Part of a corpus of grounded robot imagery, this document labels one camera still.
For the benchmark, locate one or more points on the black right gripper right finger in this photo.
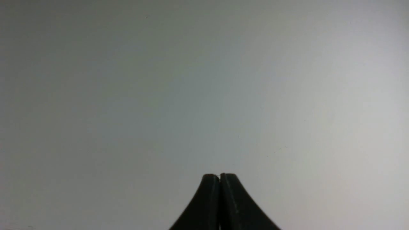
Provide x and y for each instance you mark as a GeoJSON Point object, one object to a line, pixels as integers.
{"type": "Point", "coordinates": [238, 211]}

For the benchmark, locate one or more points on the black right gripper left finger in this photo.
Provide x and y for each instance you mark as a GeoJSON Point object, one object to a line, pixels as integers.
{"type": "Point", "coordinates": [202, 211]}

